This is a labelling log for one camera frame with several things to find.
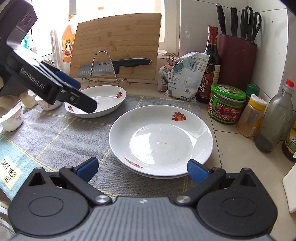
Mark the orange cooking wine bottle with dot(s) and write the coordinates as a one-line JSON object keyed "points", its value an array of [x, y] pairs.
{"points": [[67, 44]]}

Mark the white pink floral bowl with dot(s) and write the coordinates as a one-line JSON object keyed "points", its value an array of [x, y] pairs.
{"points": [[49, 106], [11, 121]]}

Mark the white rectangular board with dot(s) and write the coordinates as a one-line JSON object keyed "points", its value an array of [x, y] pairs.
{"points": [[291, 187]]}

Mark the yellow label oil bottle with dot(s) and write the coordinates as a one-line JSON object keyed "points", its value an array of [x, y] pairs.
{"points": [[290, 143]]}

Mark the grey and teal checked towel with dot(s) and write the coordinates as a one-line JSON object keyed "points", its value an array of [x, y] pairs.
{"points": [[69, 139]]}

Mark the white blue printed bag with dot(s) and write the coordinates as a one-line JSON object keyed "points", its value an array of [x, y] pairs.
{"points": [[187, 76]]}

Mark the person's left hand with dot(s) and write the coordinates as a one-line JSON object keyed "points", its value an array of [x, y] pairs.
{"points": [[8, 104]]}

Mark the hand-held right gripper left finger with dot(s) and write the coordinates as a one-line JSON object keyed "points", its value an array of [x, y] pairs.
{"points": [[89, 166]]}

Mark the white fruit-print plate brown stain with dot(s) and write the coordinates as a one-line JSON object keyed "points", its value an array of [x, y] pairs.
{"points": [[108, 99]]}

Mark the green lid sauce jar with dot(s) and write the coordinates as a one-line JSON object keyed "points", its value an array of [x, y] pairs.
{"points": [[225, 106]]}

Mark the bamboo cutting board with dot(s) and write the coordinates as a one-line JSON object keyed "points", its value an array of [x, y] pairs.
{"points": [[115, 39]]}

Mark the dark red knife block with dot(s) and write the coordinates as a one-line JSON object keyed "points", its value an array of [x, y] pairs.
{"points": [[238, 62]]}

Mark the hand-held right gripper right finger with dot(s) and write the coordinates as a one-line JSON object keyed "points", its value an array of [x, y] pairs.
{"points": [[197, 170]]}

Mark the small white dish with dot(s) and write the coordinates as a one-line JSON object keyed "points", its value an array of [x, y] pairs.
{"points": [[162, 53]]}

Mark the green capped jar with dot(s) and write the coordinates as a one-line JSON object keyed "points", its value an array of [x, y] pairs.
{"points": [[253, 90]]}

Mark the white orange flour bag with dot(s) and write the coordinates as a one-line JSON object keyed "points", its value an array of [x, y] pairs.
{"points": [[163, 78]]}

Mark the dark soy sauce bottle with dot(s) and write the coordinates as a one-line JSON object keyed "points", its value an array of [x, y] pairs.
{"points": [[211, 76]]}

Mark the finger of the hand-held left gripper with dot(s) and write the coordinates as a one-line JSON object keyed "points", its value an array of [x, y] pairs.
{"points": [[69, 80], [85, 104]]}

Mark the glass bottle red cap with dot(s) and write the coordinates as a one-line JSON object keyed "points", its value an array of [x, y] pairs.
{"points": [[274, 125]]}

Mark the black kitchen scissors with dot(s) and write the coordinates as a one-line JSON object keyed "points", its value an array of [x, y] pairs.
{"points": [[252, 30]]}

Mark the yellow lid spice jar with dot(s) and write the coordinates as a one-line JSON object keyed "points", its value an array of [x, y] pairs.
{"points": [[251, 118]]}

